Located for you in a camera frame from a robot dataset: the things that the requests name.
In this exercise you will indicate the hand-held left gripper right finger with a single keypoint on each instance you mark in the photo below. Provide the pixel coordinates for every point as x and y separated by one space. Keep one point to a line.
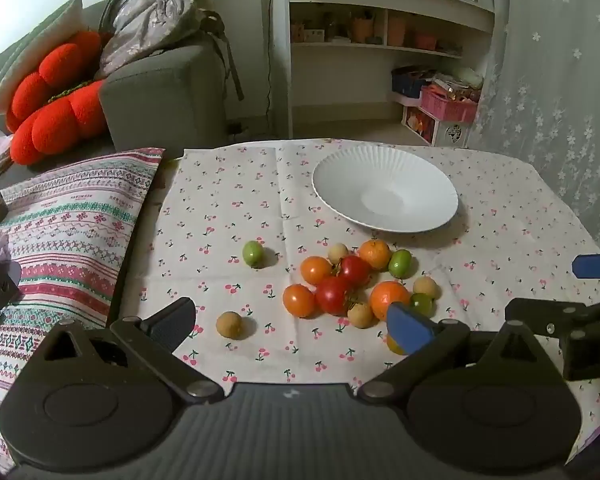
410 330

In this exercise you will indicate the pink flower pot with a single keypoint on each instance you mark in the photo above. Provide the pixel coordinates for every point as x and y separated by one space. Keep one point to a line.
425 41

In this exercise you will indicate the white floral curtain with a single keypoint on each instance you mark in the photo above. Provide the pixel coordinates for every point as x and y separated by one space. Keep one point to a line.
555 110

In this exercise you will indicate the small white box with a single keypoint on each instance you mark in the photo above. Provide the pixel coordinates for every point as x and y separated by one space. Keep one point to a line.
314 36

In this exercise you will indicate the white printed storage box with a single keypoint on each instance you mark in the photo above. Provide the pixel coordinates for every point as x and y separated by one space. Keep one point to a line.
452 132

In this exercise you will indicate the small orange tomato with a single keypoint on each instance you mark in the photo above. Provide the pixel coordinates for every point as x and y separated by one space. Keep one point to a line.
393 346

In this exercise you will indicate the grey floral backpack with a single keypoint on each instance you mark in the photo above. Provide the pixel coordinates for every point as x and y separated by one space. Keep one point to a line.
145 15

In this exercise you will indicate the beige longan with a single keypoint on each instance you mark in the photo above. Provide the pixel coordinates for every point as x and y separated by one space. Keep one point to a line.
424 287
338 252
229 324
361 315

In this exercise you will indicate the grey and white pillow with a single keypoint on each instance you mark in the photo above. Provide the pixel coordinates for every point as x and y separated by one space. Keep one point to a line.
55 22

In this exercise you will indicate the small yellow patterned box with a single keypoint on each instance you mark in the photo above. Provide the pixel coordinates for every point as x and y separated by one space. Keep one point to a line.
297 34

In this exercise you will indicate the red plush cushion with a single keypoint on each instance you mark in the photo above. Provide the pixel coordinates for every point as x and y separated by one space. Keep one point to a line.
55 67
55 127

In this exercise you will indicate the green plum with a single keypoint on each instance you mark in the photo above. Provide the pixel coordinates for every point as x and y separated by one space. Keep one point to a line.
422 303
253 253
400 263

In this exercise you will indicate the orange flower pot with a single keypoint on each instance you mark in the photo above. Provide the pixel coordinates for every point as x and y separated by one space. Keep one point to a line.
397 30
362 30

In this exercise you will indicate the cherry print tablecloth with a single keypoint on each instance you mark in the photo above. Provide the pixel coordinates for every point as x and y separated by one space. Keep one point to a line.
230 200

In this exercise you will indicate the blue storage box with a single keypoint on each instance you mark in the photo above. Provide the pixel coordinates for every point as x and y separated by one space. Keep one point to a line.
410 82

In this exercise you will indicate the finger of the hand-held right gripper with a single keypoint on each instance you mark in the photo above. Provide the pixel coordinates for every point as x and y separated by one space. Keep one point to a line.
597 266
540 312

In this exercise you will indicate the white ribbed plate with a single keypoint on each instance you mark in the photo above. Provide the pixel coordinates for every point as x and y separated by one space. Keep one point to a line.
385 195

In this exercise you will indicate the white bookshelf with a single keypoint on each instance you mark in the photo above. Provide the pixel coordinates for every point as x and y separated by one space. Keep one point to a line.
280 60

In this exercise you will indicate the striped patterned pillow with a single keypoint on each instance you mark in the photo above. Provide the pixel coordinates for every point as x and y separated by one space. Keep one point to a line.
70 220

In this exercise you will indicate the pink plastic basket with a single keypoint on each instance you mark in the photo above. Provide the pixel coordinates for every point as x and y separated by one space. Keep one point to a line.
447 106

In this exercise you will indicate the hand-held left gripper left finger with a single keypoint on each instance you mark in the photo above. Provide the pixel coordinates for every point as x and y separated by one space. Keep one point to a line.
172 322

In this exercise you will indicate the grey sofa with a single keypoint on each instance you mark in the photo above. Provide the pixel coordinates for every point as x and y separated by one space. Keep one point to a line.
165 95

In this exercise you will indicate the mandarin orange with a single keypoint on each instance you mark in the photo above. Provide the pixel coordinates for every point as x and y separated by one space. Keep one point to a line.
375 253
384 297

